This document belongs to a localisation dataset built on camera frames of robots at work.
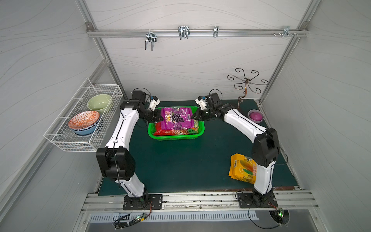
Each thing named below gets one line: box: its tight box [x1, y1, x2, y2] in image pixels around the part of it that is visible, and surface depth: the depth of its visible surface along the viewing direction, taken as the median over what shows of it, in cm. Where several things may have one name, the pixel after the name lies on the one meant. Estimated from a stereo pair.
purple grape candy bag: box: [161, 106, 195, 130], surface depth 84 cm
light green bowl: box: [86, 93, 112, 115], surface depth 73 cm
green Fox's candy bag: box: [193, 119, 200, 133], surface depth 101 cm
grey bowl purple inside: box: [247, 109, 265, 124], surface depth 106 cm
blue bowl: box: [71, 119, 100, 135], surface depth 58 cm
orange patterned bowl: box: [68, 110, 100, 130], surface depth 64 cm
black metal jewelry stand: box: [227, 67, 269, 110], surface depth 92 cm
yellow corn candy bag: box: [228, 153, 257, 185], surface depth 81 cm
